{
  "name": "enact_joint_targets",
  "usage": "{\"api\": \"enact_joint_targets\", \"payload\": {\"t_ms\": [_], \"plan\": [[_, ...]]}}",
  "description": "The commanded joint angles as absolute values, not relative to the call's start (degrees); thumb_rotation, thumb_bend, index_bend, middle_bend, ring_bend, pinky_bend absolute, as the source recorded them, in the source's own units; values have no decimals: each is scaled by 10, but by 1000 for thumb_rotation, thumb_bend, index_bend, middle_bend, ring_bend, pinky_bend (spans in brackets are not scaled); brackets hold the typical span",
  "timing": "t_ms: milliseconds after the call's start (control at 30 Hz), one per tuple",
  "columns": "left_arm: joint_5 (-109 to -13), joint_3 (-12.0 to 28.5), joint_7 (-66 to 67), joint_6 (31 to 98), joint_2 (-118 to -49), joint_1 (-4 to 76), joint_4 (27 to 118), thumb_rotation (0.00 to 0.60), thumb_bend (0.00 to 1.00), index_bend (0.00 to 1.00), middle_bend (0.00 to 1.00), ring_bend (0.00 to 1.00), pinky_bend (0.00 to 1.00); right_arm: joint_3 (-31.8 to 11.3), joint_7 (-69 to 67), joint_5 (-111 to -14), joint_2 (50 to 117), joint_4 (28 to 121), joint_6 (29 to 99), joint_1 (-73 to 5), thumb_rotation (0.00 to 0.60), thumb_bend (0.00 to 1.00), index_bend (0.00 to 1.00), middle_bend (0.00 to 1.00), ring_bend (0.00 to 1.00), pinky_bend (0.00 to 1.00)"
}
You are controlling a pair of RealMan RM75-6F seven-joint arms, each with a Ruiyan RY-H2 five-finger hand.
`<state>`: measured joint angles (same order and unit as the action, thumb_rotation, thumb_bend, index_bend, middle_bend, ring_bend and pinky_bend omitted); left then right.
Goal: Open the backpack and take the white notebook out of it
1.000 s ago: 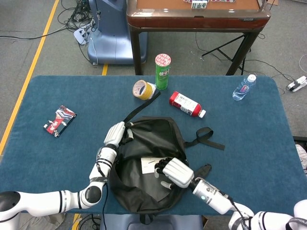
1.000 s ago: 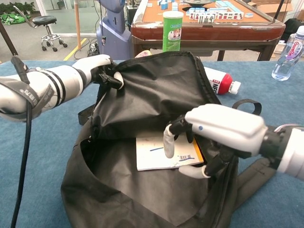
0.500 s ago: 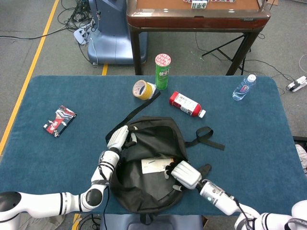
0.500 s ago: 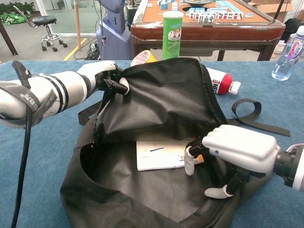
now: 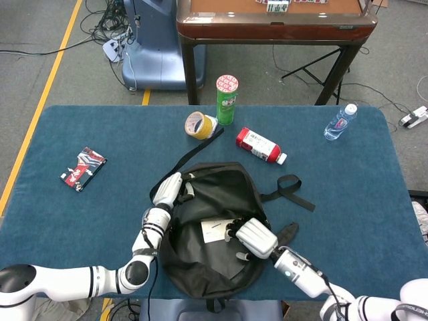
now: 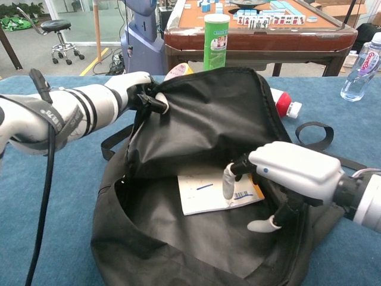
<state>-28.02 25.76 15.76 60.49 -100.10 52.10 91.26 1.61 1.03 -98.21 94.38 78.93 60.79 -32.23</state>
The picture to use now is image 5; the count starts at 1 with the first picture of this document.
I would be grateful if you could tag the red juice bottle white cap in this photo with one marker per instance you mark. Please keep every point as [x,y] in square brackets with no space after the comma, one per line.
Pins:
[257,145]

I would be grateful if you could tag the clear plastic water bottle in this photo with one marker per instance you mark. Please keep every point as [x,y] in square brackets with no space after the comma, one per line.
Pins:
[337,125]

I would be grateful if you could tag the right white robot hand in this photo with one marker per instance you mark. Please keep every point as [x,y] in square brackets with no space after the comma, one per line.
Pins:
[257,239]

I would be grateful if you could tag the grey robot torso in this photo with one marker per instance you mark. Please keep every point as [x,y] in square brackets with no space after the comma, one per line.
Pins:
[234,311]

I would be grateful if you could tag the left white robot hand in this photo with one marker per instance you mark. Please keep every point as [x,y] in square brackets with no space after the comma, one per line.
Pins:
[168,190]

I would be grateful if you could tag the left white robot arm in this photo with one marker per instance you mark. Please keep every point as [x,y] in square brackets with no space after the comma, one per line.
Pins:
[67,281]

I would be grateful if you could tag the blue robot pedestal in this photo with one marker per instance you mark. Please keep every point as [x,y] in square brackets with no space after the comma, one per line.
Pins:
[157,60]

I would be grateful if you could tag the black fabric backpack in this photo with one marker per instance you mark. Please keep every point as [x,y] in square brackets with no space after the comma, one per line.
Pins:
[214,187]

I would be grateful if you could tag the dark illustrated book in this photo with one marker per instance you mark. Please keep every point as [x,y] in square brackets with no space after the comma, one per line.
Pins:
[83,168]

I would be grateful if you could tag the blue felt table cover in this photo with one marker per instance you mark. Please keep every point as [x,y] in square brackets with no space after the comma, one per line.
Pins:
[83,227]

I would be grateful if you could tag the green chips can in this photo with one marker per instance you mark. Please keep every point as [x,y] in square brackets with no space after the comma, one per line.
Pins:
[226,103]

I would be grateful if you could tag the brown mahjong table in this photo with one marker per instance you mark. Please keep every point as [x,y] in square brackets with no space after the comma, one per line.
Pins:
[267,28]

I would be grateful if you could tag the white power strip with plugs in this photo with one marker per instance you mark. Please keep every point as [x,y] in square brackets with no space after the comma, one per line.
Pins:
[112,48]

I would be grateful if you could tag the white paper book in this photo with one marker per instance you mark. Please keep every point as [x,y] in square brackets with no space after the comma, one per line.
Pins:
[214,230]

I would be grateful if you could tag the clear tape roll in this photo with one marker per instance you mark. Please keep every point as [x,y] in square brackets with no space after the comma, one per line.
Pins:
[214,122]

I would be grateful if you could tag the yellow tape roll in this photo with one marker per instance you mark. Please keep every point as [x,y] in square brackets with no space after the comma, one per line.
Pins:
[200,128]

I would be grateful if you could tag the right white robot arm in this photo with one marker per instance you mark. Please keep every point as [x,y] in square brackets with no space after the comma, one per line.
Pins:
[301,271]

